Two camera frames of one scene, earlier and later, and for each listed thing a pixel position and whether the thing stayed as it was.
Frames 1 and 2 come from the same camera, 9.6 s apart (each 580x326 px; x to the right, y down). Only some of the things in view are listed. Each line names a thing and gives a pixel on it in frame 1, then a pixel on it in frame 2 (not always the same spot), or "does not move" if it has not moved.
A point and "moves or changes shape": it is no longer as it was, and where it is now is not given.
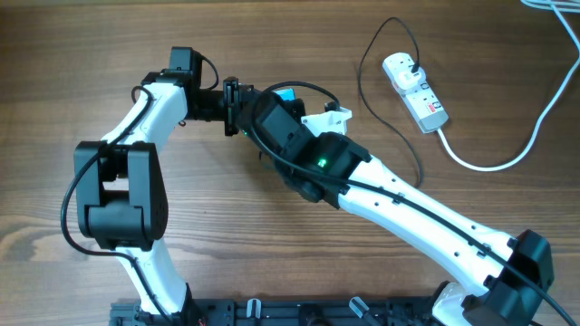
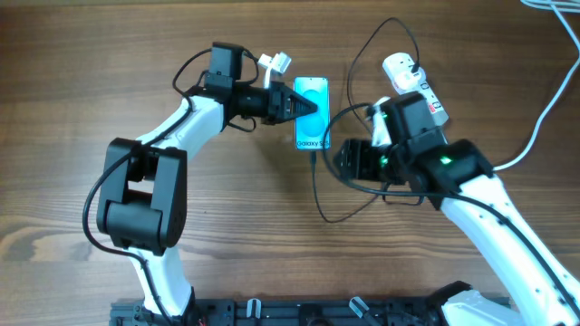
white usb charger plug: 405,81 does not move
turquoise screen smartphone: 286,94 moves or changes shape
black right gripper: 296,109 → 357,160
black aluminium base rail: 279,313 does not move
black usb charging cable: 420,173 → 362,122
